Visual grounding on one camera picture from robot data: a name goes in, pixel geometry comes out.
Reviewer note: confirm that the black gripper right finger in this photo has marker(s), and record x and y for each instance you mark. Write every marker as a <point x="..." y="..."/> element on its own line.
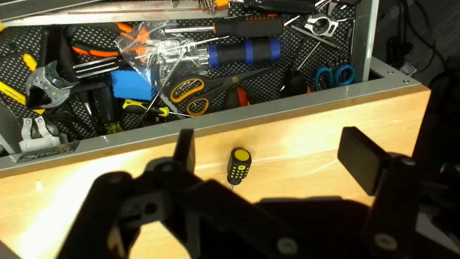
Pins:
<point x="362" y="159"/>

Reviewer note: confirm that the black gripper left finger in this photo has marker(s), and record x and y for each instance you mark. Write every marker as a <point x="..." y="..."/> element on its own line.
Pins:
<point x="184" y="151"/>

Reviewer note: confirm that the black yellow stubby screwdriver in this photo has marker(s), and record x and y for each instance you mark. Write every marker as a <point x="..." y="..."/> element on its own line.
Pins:
<point x="237" y="166"/>

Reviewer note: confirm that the metal tool drawer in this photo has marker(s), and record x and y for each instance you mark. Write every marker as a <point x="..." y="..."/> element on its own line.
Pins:
<point x="315" y="33"/>

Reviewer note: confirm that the blue rectangular box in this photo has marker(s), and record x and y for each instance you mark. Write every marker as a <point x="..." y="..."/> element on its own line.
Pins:
<point x="131" y="85"/>

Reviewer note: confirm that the silver metal clamp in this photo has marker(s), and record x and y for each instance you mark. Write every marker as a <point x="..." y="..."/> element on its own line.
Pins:
<point x="46" y="88"/>

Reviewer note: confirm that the black yellow handled scissors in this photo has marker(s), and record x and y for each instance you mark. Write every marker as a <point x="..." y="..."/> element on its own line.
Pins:
<point x="197" y="92"/>

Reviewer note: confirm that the yellow black handled tool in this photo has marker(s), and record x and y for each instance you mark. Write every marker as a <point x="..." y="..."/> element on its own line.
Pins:
<point x="136" y="107"/>

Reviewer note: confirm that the blue handled scissors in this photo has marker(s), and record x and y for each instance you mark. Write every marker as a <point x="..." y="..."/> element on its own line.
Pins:
<point x="328" y="77"/>

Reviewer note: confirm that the blue black handled screwdriver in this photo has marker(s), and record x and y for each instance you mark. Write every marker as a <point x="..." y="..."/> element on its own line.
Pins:
<point x="207" y="54"/>

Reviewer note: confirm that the orange handled pliers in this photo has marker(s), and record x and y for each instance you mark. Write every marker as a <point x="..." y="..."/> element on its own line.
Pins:
<point x="126" y="39"/>

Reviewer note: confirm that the silver bracket part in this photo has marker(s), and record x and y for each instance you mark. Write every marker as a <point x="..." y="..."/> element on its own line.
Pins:
<point x="39" y="134"/>

